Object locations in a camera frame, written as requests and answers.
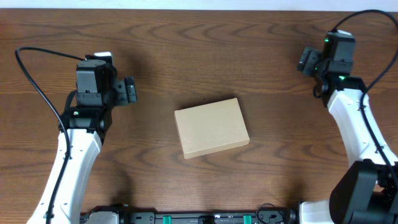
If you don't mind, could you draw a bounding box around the cardboard box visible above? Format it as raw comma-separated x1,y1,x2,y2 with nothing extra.
174,98,250,159

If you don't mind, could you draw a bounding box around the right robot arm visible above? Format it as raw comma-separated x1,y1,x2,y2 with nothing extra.
297,30,397,223

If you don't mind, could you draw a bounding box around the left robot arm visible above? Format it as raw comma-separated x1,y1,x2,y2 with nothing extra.
28,52,137,223

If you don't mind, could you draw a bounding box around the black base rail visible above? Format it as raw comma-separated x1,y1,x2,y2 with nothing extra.
79,203,299,224

